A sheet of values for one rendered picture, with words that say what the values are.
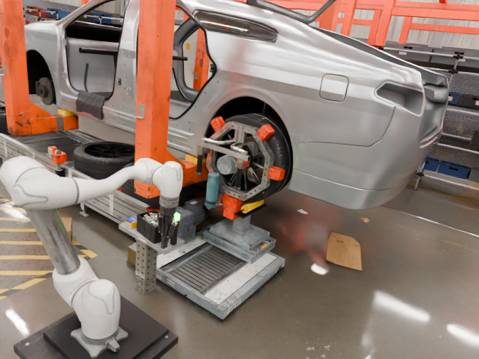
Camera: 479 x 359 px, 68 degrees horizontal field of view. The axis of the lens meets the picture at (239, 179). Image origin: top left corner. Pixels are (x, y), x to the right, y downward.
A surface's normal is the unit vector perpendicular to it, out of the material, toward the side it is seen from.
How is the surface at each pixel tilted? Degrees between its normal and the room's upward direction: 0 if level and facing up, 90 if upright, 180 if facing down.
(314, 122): 90
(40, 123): 90
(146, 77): 90
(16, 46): 90
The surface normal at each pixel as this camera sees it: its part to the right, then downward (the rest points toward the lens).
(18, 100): 0.81, 0.30
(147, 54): -0.57, 0.22
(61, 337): 0.17, -0.92
